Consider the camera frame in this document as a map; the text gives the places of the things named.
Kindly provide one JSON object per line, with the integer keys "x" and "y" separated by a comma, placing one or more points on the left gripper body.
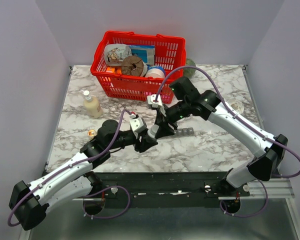
{"x": 138, "y": 139}

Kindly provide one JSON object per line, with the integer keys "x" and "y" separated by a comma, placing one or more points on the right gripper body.
{"x": 173, "y": 115}

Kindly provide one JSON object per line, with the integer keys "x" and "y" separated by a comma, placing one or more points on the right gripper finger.
{"x": 160, "y": 118}
{"x": 163, "y": 133}

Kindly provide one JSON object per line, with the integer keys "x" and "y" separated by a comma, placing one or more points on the white pill bottle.
{"x": 151, "y": 133}

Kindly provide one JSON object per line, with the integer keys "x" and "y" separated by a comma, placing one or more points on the grey weekly pill organizer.
{"x": 182, "y": 132}

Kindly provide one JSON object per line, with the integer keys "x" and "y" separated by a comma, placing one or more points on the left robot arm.
{"x": 31, "y": 202}

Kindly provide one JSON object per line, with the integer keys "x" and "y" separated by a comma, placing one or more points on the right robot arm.
{"x": 266, "y": 148}

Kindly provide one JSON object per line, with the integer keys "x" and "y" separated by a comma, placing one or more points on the white blue tub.
{"x": 155, "y": 72}

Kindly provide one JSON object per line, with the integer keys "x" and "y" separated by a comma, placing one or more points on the amber capsule bottle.
{"x": 92, "y": 133}

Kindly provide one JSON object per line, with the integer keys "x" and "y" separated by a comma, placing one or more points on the red plastic shopping basket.
{"x": 170, "y": 54}

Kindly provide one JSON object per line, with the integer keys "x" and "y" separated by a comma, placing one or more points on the brown round lid container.
{"x": 134, "y": 66}

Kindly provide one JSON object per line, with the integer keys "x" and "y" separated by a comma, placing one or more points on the cream pump lotion bottle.
{"x": 92, "y": 105}

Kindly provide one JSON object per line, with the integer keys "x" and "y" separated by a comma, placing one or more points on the orange packet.
{"x": 114, "y": 70}

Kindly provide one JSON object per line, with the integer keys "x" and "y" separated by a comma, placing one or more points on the dark patterned can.
{"x": 236, "y": 105}

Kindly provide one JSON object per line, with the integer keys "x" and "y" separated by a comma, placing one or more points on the blue carton box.
{"x": 145, "y": 52}

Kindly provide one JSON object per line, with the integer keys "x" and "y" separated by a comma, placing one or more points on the white snack pouch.
{"x": 114, "y": 54}

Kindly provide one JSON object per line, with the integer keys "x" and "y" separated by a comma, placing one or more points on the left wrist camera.
{"x": 137, "y": 125}

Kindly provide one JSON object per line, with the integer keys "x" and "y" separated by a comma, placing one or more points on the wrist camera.
{"x": 137, "y": 125}
{"x": 154, "y": 102}

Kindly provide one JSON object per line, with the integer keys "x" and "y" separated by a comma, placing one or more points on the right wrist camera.
{"x": 154, "y": 102}

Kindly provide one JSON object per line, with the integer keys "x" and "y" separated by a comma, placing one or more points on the black front rail frame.
{"x": 116, "y": 190}

